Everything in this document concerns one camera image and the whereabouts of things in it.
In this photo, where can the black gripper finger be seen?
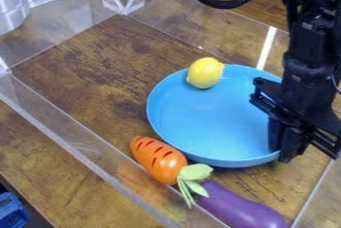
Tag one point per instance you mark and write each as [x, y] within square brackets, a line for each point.
[275, 134]
[293, 143]

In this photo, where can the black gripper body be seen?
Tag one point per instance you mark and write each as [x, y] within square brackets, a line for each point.
[300, 101]

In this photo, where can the blue round plastic tray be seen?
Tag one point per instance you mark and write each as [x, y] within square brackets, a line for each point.
[213, 124]

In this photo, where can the yellow toy lemon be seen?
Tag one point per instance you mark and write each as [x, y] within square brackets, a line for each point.
[205, 72]

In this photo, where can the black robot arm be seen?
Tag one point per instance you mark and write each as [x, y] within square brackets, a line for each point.
[314, 32]

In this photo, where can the purple toy eggplant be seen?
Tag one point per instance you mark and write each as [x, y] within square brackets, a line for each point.
[237, 211]

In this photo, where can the orange toy carrot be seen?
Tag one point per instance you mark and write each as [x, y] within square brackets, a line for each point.
[167, 166]

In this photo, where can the blue plastic object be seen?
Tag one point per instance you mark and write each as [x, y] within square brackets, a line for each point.
[13, 214]

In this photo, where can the clear acrylic enclosure wall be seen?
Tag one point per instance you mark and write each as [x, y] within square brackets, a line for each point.
[78, 68]

